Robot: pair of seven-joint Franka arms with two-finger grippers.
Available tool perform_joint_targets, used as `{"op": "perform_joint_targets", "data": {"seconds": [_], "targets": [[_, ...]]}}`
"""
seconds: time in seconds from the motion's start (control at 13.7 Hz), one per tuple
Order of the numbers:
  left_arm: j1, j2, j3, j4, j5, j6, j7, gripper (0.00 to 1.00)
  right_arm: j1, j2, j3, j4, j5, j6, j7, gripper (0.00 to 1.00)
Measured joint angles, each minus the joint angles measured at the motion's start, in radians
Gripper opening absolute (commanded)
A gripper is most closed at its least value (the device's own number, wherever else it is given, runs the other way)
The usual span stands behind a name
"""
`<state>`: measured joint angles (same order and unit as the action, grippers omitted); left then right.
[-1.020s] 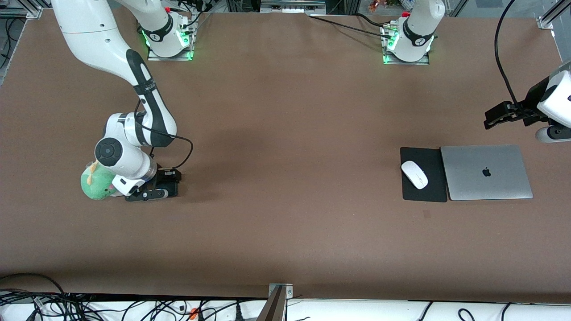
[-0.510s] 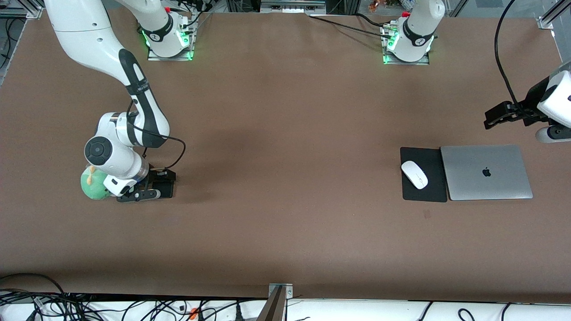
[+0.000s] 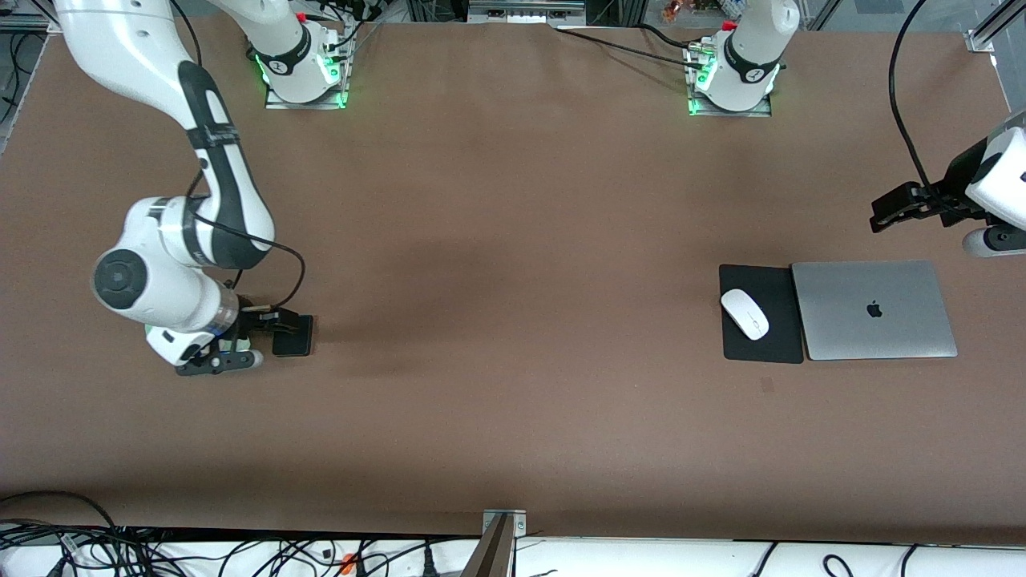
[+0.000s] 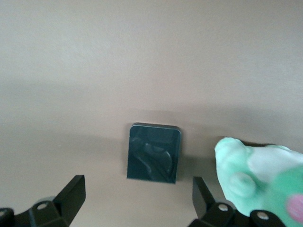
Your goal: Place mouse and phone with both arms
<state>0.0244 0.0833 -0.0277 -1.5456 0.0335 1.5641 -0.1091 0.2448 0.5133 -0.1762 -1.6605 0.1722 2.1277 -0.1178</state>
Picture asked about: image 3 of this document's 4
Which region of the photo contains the black phone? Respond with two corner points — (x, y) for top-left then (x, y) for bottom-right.
(271, 314), (314, 357)

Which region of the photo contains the grey metal equipment box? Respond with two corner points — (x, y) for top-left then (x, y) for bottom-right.
(467, 0), (588, 25)

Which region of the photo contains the black mouse pad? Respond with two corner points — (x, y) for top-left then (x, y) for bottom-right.
(717, 265), (805, 365)

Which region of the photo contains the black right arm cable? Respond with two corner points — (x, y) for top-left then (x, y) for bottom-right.
(186, 152), (307, 315)

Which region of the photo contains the black cable across table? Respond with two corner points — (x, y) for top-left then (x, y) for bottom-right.
(553, 26), (706, 69)

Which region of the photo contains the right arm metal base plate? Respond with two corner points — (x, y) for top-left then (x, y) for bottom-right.
(265, 24), (351, 111)

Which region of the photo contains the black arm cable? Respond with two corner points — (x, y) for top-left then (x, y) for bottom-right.
(186, 152), (307, 315)
(888, 0), (939, 197)

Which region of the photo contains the white computer mouse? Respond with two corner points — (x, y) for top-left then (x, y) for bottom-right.
(720, 288), (771, 341)

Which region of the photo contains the aluminium post with bracket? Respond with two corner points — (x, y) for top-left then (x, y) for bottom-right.
(463, 509), (527, 577)

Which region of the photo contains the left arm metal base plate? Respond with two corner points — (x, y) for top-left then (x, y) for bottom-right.
(685, 40), (774, 119)

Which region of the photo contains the black looping floor cable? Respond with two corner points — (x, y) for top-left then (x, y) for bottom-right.
(0, 490), (121, 534)

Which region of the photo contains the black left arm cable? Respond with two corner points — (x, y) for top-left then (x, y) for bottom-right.
(888, 0), (939, 197)

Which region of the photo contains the aluminium frame profile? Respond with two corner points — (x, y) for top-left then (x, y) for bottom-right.
(966, 0), (1026, 53)
(0, 0), (79, 34)

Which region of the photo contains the silver closed laptop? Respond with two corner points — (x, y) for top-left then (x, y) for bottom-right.
(791, 260), (959, 361)

